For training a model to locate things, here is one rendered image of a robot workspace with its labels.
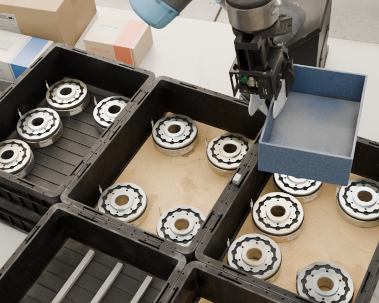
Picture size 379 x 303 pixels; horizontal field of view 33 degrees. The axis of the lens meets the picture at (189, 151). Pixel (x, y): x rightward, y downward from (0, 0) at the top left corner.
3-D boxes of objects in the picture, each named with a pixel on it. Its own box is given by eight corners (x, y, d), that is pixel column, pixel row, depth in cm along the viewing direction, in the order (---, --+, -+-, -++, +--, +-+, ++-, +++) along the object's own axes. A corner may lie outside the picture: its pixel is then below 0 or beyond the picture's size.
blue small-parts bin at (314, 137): (281, 89, 120) (283, 62, 115) (362, 103, 117) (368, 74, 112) (257, 170, 108) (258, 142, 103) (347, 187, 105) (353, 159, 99)
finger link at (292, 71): (268, 97, 107) (260, 56, 101) (271, 90, 108) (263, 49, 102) (295, 99, 105) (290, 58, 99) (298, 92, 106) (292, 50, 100)
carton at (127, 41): (88, 59, 188) (82, 39, 182) (105, 34, 195) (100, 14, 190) (137, 69, 183) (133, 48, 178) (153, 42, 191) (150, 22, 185)
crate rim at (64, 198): (159, 80, 149) (158, 73, 147) (279, 119, 138) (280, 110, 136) (59, 207, 127) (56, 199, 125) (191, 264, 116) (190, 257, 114)
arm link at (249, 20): (233, -21, 95) (287, -20, 92) (237, 5, 99) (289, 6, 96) (218, 9, 91) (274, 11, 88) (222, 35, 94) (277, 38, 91)
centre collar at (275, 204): (269, 199, 129) (269, 198, 129) (293, 205, 128) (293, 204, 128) (262, 219, 126) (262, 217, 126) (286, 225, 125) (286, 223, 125)
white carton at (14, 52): (60, 65, 187) (53, 41, 181) (39, 92, 180) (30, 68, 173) (3, 52, 193) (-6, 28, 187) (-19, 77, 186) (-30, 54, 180)
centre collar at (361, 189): (354, 185, 130) (355, 183, 130) (379, 191, 129) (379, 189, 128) (349, 204, 127) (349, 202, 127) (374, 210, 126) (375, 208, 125)
